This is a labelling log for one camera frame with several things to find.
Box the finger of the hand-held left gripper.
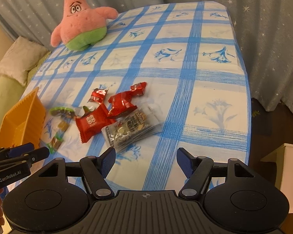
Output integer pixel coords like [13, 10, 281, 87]
[0, 147, 50, 168]
[0, 143, 35, 162]

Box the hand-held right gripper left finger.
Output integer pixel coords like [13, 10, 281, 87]
[38, 147, 116, 199]

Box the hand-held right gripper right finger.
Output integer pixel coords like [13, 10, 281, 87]
[176, 148, 257, 199]

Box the yellow plastic basket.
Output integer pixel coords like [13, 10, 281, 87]
[0, 87, 47, 150]

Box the red snack packet white symbol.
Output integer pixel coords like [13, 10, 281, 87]
[75, 104, 109, 143]

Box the clear nut snack packet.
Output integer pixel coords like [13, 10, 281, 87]
[122, 104, 162, 137]
[101, 124, 142, 152]

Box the shiny red snack packet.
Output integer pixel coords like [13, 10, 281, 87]
[107, 91, 137, 119]

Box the brown candy green wrapper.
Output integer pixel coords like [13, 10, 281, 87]
[47, 134, 64, 154]

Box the small brown wrapped candy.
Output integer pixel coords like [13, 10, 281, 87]
[54, 121, 70, 131]

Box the green sofa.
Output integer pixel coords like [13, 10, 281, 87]
[0, 51, 50, 149]

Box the blue checked tablecloth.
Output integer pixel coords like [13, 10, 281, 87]
[23, 1, 253, 193]

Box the white cushion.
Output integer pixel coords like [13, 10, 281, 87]
[0, 36, 49, 86]

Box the pink starfish plush toy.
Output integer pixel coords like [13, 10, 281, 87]
[50, 0, 118, 51]

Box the grey starred curtain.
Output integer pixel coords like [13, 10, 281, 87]
[0, 0, 293, 122]

